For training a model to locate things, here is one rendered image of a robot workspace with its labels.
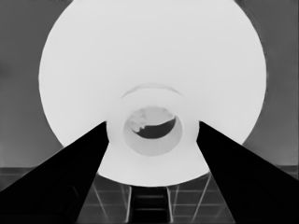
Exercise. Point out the large thick white disc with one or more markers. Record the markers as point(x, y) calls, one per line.
point(149, 46)

